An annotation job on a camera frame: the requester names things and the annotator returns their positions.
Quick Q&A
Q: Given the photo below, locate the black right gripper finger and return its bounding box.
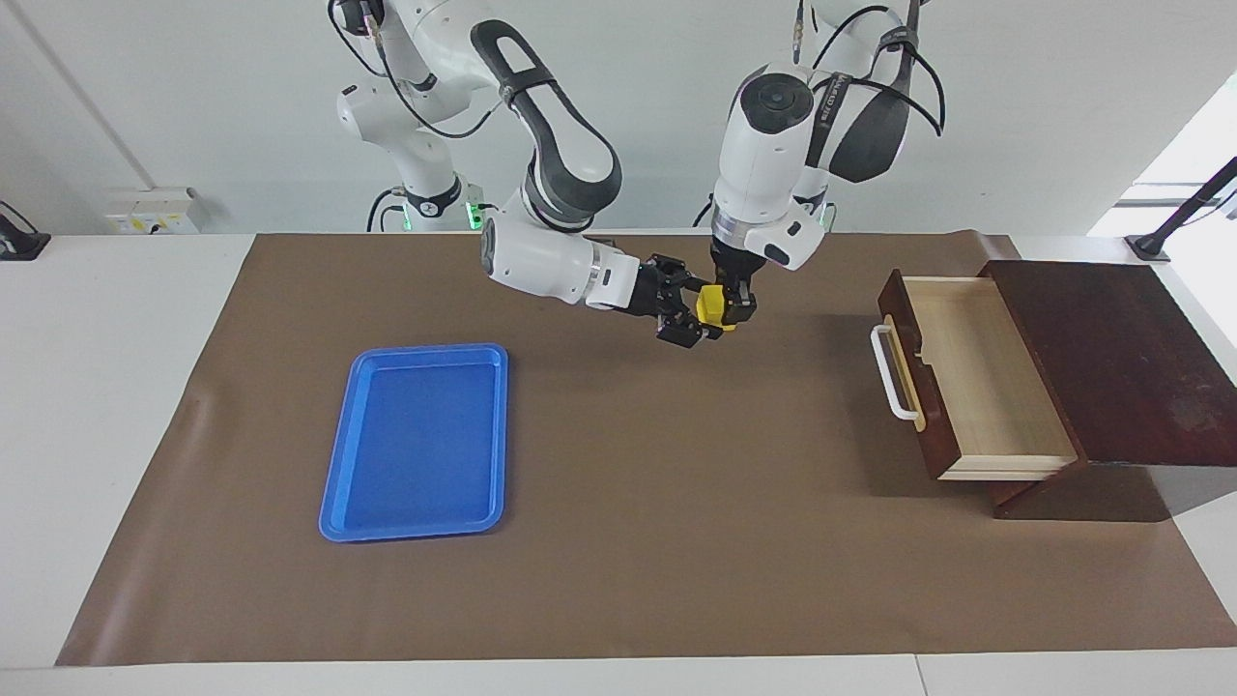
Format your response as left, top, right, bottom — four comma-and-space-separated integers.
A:
657, 256, 711, 291
659, 307, 724, 349

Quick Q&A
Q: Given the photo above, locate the yellow cube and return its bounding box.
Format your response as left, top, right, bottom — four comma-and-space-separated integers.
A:
696, 284, 740, 333

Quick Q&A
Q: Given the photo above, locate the white drawer handle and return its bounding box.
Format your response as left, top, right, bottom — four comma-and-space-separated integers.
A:
871, 324, 924, 422

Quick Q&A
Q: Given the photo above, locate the dark wooden drawer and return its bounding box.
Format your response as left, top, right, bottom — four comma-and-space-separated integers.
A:
877, 269, 1079, 482

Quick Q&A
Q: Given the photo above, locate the dark wooden drawer cabinet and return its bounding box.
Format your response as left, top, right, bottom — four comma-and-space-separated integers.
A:
978, 259, 1237, 523

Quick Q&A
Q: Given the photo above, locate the brown paper table mat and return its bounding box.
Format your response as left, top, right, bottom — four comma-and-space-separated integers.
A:
55, 230, 1237, 668

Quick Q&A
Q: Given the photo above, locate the blue plastic tray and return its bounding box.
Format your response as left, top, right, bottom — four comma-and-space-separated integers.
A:
318, 343, 510, 543

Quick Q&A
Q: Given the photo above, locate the black angled stand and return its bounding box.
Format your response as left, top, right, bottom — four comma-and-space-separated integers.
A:
1126, 157, 1237, 264

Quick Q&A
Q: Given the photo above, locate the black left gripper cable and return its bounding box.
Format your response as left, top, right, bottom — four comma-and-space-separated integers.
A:
795, 0, 946, 136

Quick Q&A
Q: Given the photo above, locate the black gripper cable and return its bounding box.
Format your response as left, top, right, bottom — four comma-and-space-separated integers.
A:
327, 0, 505, 138
795, 0, 946, 136

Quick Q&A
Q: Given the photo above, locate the black right arm base cable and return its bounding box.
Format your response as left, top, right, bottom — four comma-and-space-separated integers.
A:
365, 187, 409, 233

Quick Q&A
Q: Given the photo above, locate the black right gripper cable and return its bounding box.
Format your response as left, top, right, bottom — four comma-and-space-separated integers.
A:
327, 0, 505, 138

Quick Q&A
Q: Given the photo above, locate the white wall socket box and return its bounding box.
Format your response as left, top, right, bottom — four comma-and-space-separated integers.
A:
104, 188, 199, 235

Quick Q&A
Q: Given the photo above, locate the black clamp mount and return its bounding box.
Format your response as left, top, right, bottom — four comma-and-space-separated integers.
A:
0, 200, 51, 262

